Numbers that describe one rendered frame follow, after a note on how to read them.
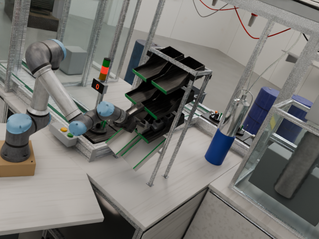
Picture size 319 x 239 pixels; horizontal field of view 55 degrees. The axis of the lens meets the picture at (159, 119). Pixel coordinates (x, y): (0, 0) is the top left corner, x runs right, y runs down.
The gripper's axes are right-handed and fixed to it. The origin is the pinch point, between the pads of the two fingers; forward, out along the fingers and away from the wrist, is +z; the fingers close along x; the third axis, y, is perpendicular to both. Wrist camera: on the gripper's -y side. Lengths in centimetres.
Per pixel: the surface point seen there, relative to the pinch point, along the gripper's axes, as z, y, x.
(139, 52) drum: 248, -50, -294
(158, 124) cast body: 5.3, -4.7, 5.1
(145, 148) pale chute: 14.1, 12.8, 1.5
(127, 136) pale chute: 11.6, 14.7, -13.3
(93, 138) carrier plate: 4.8, 30.8, -30.1
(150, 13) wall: 588, -203, -711
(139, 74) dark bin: -14.9, -21.8, -12.1
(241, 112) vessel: 73, -45, 11
